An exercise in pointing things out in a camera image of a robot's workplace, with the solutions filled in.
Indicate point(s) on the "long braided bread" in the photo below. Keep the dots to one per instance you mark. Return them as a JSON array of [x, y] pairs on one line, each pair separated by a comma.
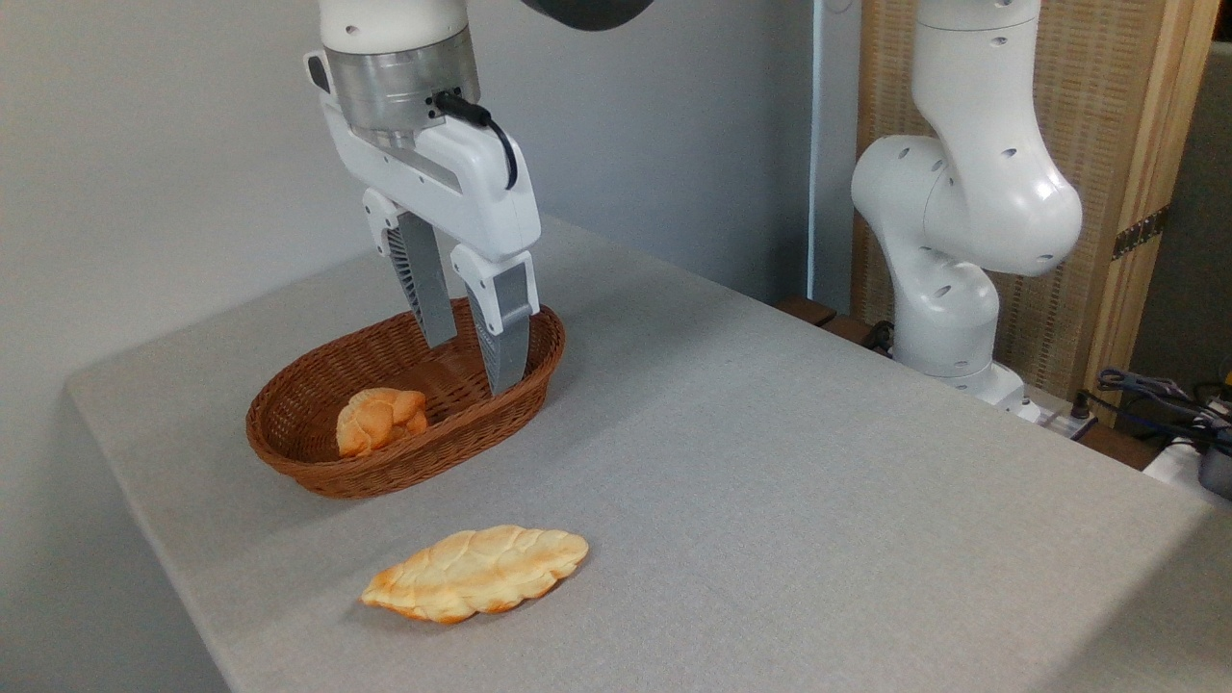
[[476, 573]]

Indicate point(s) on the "brown wicker basket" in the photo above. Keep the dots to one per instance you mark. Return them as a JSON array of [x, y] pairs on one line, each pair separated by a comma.
[[318, 423]]

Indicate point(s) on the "metal screen hinge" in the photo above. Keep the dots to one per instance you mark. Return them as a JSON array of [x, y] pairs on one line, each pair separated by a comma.
[[1141, 233]]

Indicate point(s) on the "brown wooden base board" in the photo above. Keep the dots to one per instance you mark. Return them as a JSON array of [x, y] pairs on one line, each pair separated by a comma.
[[818, 316]]

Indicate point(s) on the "white vertical wall strip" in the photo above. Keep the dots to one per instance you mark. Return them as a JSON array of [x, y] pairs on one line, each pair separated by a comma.
[[815, 144]]

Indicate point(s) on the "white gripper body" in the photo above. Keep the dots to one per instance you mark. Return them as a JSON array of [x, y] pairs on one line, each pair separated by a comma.
[[462, 192]]

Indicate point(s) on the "small round bread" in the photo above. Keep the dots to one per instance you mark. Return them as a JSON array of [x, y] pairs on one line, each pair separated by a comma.
[[380, 421]]

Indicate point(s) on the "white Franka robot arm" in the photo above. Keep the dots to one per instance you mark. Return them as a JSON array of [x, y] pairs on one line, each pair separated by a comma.
[[972, 183]]

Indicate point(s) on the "woven screen with wooden frame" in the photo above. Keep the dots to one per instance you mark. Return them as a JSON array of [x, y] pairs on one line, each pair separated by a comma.
[[1107, 125]]

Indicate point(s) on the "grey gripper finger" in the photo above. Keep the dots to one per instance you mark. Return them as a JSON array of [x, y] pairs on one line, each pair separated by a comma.
[[425, 284], [508, 318]]

